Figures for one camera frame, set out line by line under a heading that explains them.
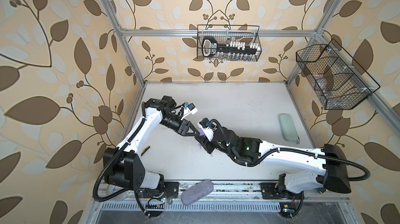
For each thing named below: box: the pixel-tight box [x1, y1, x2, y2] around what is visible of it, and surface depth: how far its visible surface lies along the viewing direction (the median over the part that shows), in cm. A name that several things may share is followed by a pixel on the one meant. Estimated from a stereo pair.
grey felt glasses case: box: [180, 179, 215, 206], surface depth 72 cm
